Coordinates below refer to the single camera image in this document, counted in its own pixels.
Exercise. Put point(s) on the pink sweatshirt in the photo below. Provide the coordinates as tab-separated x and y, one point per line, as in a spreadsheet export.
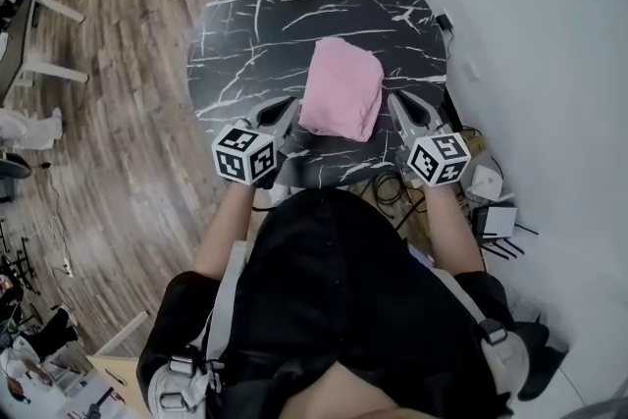
343	88

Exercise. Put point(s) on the cardboard box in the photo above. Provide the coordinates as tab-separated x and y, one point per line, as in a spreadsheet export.
473	147

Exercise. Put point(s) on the white-legged dark-top desk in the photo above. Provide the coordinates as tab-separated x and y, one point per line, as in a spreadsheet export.
34	15

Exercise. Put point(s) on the person's right forearm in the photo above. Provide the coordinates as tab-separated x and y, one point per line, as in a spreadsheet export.
454	230

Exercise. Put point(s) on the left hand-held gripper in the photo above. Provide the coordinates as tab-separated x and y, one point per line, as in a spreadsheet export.
243	154

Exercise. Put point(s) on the person's black top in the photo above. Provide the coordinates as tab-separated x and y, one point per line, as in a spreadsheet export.
324	299

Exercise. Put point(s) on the light wooden desk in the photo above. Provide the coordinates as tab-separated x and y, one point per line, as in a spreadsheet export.
122	373

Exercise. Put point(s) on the person's left forearm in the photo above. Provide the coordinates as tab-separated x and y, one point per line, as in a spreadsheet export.
223	235

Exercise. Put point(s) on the black office chair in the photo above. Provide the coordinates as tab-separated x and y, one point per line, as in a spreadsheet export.
539	358

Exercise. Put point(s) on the white square router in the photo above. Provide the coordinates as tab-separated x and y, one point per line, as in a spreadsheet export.
486	181

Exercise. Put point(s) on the white router black antennas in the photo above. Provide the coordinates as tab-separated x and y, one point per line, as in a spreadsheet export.
498	221

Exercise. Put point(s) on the white work table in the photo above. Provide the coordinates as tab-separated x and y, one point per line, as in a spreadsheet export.
44	387

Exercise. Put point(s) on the white power strip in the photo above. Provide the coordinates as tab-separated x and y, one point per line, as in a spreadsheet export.
68	269

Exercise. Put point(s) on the grey shoulder harness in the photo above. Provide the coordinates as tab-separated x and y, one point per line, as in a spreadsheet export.
225	309

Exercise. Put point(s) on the black marble round table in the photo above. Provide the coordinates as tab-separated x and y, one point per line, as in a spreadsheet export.
255	54

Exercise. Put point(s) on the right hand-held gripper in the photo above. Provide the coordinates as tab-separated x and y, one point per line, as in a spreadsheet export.
436	159

